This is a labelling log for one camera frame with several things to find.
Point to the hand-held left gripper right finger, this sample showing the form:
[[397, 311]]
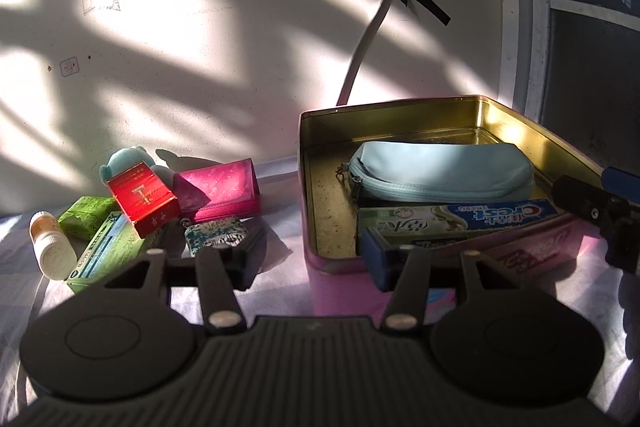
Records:
[[377, 257]]

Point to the dark glass pane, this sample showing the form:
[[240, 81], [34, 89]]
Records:
[[595, 72]]

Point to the white door frame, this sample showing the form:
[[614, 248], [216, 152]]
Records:
[[525, 7]]

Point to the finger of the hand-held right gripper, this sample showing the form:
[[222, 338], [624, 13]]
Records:
[[580, 196], [621, 181]]

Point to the small patterned tin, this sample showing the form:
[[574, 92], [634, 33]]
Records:
[[215, 232]]

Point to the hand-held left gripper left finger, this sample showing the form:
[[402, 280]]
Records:
[[250, 263]]

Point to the small wall sticker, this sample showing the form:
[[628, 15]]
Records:
[[68, 67]]

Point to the green medicine box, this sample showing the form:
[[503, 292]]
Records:
[[107, 247]]

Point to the white pill bottle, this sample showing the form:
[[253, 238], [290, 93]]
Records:
[[52, 252]]

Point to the teal plush toy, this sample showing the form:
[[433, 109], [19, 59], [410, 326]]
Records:
[[122, 159]]

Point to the red cardboard box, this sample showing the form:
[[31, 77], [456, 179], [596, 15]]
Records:
[[142, 199]]

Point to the green and blue toothpaste box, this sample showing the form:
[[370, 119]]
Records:
[[475, 217]]

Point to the pink tin box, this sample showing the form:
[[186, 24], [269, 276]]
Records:
[[345, 287]]

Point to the pink wallet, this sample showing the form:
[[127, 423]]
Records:
[[225, 189]]

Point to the green tissue packet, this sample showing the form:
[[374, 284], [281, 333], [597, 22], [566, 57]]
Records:
[[85, 217]]

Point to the light blue zipper pouch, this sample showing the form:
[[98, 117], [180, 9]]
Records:
[[440, 172]]

